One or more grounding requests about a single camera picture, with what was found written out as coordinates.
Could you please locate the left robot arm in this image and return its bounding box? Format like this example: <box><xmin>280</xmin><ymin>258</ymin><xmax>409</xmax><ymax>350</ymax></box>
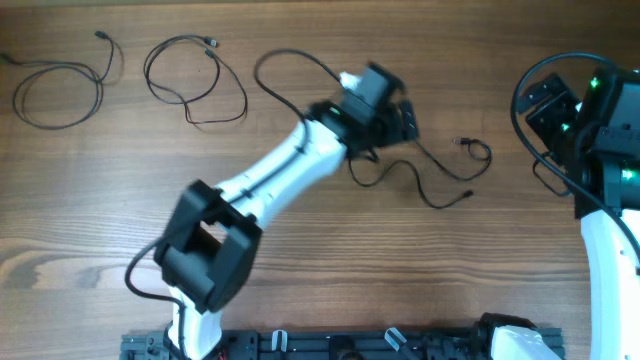
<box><xmin>154</xmin><ymin>63</ymin><xmax>417</xmax><ymax>359</ymax></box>

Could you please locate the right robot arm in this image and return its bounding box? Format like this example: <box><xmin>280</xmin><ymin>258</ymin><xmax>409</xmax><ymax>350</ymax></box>
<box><xmin>516</xmin><ymin>67</ymin><xmax>639</xmax><ymax>359</ymax></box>

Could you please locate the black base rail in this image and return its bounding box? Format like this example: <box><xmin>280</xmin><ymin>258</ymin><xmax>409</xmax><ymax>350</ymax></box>
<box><xmin>119</xmin><ymin>328</ymin><xmax>490</xmax><ymax>360</ymax></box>

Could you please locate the right camera black cable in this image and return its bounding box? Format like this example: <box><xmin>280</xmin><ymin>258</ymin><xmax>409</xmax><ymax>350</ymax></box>
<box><xmin>509</xmin><ymin>51</ymin><xmax>640</xmax><ymax>261</ymax></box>

